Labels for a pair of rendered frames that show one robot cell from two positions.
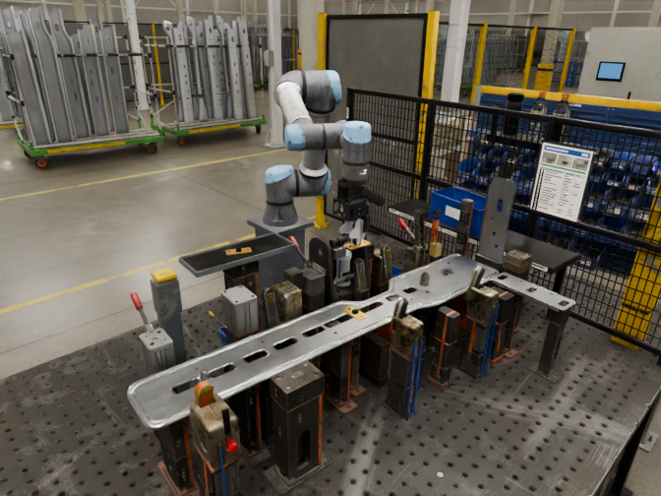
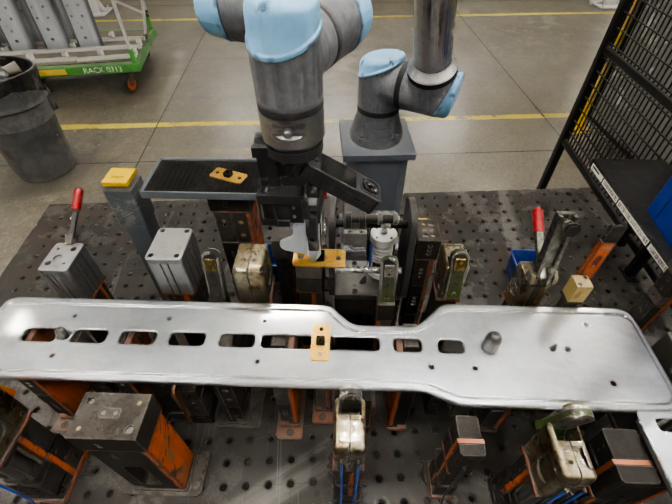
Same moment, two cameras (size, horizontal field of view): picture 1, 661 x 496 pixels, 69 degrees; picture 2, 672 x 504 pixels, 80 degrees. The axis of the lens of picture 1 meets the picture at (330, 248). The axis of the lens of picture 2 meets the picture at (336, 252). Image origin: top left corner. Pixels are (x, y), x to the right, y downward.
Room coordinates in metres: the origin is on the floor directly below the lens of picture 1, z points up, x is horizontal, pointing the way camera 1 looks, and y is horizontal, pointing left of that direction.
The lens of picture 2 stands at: (1.04, -0.39, 1.72)
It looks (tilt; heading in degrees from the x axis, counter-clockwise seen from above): 46 degrees down; 41
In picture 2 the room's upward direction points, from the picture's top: straight up
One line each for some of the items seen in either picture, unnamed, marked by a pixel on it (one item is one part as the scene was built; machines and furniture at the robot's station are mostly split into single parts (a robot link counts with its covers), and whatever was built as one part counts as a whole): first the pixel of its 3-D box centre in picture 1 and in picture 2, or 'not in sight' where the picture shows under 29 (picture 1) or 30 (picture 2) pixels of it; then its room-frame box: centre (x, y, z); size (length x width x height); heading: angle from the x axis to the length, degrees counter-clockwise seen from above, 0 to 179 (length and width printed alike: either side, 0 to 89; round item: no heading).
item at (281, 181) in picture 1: (280, 182); (382, 79); (1.92, 0.21, 1.27); 0.13 x 0.12 x 0.14; 104
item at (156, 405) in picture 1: (351, 317); (310, 346); (1.33, -0.07, 1.00); 1.38 x 0.22 x 0.02; 129
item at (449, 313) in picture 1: (444, 347); (453, 462); (1.38, -0.40, 0.84); 0.11 x 0.08 x 0.29; 39
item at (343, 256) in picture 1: (337, 294); (366, 282); (1.57, -0.03, 0.94); 0.18 x 0.13 x 0.49; 129
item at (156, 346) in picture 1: (163, 389); (95, 303); (1.10, 0.48, 0.88); 0.11 x 0.10 x 0.36; 39
